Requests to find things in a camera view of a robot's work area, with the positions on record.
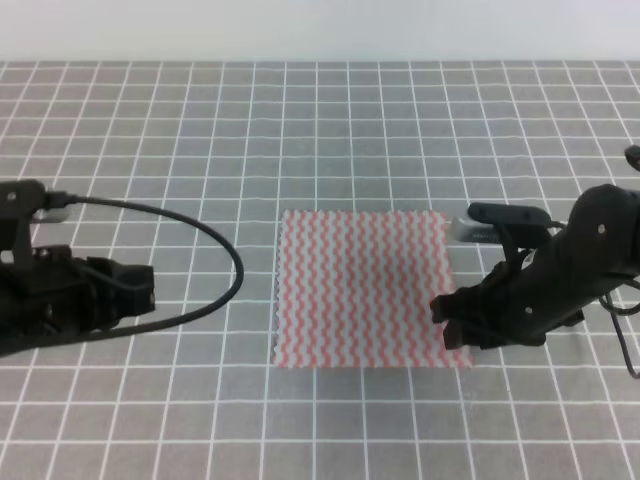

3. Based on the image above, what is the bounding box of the black left camera cable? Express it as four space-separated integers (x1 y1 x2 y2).
47 192 245 346

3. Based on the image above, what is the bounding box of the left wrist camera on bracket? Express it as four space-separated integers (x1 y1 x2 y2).
1 179 69 251

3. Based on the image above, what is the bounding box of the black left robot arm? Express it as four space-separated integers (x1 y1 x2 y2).
1 245 155 356

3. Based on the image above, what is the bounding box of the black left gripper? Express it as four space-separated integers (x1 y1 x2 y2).
14 247 155 339

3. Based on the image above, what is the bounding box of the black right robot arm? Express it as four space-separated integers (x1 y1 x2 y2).
430 184 639 350

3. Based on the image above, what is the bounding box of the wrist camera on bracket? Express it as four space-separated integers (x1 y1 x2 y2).
1 179 69 251
447 202 552 260

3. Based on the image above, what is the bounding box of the pink white wavy striped towel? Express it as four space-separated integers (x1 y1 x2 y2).
272 210 473 368

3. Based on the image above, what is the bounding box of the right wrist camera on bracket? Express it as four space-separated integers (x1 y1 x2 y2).
447 202 552 260

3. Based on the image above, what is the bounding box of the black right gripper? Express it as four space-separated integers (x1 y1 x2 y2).
430 184 639 349

